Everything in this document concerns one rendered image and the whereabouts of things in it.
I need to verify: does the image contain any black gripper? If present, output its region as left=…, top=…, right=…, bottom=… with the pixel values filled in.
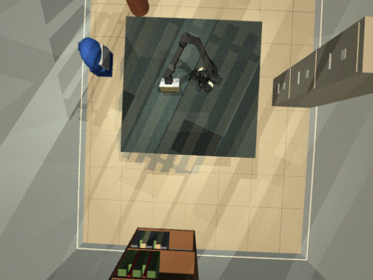
left=195, top=70, right=212, bottom=92

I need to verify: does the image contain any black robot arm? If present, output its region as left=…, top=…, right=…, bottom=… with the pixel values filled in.
left=163, top=33, right=220, bottom=84

